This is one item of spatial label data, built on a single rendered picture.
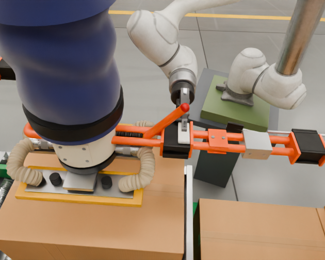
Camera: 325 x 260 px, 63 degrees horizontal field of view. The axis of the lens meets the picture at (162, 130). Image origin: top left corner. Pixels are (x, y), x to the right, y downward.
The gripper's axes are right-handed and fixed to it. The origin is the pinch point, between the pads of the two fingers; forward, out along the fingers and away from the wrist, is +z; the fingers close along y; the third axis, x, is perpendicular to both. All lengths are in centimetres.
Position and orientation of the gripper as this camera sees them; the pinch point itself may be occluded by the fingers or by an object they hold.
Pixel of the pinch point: (182, 139)
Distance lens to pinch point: 72.5
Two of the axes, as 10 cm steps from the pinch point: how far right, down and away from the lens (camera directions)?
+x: -10.0, -0.7, 0.0
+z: -0.5, 7.5, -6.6
